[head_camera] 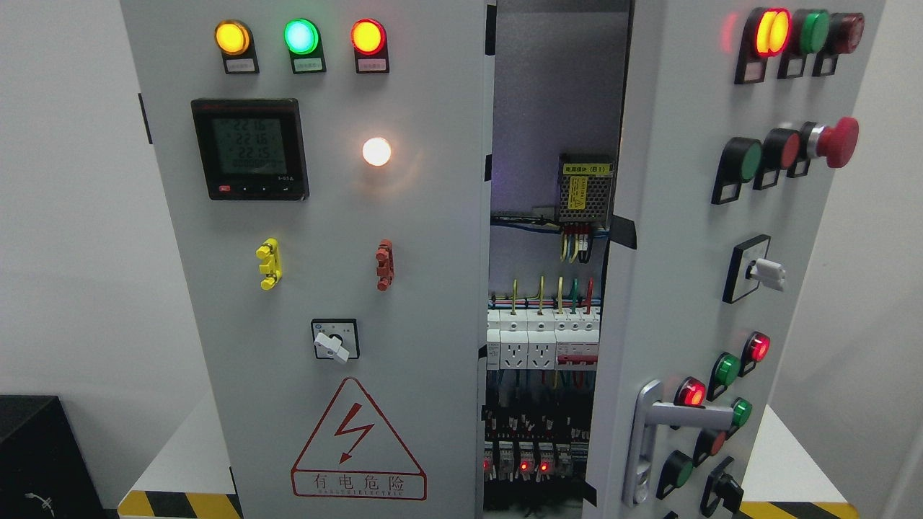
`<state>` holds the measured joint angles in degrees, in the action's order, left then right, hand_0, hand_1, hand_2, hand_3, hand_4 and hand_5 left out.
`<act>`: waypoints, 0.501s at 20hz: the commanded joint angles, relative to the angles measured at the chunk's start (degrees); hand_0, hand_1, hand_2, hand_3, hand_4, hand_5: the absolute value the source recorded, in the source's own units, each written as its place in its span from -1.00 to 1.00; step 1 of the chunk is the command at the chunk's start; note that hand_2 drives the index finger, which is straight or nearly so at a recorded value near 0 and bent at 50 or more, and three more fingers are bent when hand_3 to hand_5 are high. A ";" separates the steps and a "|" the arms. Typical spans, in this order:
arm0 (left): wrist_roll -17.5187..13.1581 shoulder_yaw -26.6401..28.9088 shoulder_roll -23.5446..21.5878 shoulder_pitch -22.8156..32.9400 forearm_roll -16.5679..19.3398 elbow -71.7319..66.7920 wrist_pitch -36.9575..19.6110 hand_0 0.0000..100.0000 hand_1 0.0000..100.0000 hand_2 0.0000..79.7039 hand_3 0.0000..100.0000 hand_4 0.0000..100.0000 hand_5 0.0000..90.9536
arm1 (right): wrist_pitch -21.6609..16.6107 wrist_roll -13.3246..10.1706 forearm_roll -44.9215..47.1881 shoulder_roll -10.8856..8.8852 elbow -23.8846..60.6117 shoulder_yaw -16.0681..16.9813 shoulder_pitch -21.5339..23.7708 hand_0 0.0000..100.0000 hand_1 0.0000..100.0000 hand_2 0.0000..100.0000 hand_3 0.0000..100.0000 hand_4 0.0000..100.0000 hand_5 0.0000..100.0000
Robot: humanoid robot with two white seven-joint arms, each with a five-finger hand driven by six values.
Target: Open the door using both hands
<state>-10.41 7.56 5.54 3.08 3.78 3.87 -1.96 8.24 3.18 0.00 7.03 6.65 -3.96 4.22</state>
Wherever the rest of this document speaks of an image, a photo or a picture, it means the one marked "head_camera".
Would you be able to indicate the grey cabinet door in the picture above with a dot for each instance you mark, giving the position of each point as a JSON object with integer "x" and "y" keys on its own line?
{"x": 420, "y": 339}
{"x": 714, "y": 94}

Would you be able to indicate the red indicator lamp left door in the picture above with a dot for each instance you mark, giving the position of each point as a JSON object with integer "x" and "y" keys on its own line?
{"x": 370, "y": 45}

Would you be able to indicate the green indicator lamp left door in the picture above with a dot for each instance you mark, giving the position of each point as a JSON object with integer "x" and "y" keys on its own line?
{"x": 305, "y": 47}

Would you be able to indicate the yellow indicator lamp left door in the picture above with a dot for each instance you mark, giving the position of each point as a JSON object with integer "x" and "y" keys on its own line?
{"x": 237, "y": 47}

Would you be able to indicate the red terminal connector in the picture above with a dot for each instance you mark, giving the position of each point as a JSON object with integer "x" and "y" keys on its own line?
{"x": 385, "y": 269}

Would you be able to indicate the white circuit breaker row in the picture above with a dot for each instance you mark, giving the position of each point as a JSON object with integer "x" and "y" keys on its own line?
{"x": 546, "y": 339}

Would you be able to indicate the white glowing indicator lamp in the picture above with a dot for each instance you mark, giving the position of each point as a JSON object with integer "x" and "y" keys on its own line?
{"x": 376, "y": 151}

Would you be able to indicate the perforated metal power supply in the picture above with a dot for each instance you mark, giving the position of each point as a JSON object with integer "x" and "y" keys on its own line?
{"x": 585, "y": 187}

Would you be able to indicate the yellow terminal connector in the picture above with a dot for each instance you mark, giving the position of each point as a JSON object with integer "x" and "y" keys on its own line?
{"x": 270, "y": 263}

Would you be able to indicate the relay and terminal row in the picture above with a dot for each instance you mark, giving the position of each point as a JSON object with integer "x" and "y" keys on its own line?
{"x": 537, "y": 447}

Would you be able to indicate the red electric hazard warning sticker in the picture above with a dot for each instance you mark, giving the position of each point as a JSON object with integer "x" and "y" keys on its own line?
{"x": 354, "y": 452}

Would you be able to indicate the black digital power meter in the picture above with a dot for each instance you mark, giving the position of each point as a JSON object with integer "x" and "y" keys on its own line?
{"x": 251, "y": 149}

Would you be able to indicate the red mushroom emergency button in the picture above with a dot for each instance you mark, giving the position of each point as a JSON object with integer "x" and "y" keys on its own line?
{"x": 833, "y": 143}

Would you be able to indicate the black box at left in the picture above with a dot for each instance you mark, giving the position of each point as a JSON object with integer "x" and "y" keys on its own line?
{"x": 43, "y": 474}

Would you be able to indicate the white rotary selector switch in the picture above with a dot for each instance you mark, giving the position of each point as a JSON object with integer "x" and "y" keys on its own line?
{"x": 336, "y": 339}

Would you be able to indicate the silver door handle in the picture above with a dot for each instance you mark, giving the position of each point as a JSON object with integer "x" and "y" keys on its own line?
{"x": 649, "y": 414}

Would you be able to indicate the white rotary switch right door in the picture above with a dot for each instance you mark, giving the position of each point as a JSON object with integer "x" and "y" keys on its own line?
{"x": 749, "y": 268}

